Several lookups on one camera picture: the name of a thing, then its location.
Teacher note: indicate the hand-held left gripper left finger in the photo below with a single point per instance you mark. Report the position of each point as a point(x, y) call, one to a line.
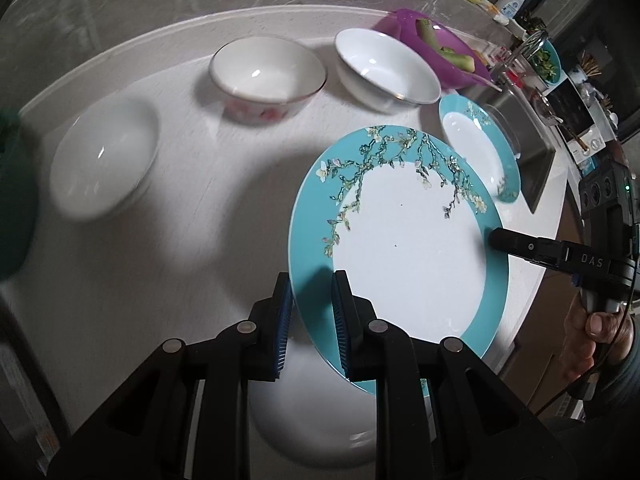
point(285, 320)

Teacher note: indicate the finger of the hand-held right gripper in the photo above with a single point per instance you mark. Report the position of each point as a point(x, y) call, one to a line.
point(525, 247)

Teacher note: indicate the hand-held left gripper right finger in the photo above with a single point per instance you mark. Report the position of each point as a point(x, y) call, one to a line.
point(341, 320)

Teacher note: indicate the white plate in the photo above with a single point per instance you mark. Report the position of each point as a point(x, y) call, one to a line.
point(310, 410)

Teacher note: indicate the large teal floral plate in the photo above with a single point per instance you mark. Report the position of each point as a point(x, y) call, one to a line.
point(415, 260)

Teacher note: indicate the white bowl with gold rim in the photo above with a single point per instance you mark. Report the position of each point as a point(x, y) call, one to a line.
point(385, 67)

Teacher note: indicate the plain white bowl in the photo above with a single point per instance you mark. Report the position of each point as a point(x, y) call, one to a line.
point(100, 160)

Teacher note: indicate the white bowl with pink flowers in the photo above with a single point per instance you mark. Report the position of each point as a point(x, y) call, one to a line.
point(265, 75)

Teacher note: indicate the person's right hand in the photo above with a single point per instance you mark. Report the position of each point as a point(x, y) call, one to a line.
point(580, 345)

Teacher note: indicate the small teal floral plate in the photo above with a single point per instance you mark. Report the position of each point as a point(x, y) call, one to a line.
point(470, 145)

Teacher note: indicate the steel sink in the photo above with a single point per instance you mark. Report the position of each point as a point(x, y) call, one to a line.
point(530, 125)

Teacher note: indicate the teal bowl with greens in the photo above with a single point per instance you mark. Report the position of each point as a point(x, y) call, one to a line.
point(550, 67)

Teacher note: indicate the green vegetable piece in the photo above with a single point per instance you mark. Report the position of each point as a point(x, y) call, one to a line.
point(426, 30)
point(457, 59)

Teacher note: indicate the steel faucet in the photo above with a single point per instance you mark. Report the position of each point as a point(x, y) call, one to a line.
point(530, 40)

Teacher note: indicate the purple plastic basin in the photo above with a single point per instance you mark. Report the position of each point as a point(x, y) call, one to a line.
point(400, 25)

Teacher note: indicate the dark green container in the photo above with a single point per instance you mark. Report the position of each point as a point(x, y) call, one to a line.
point(15, 200)

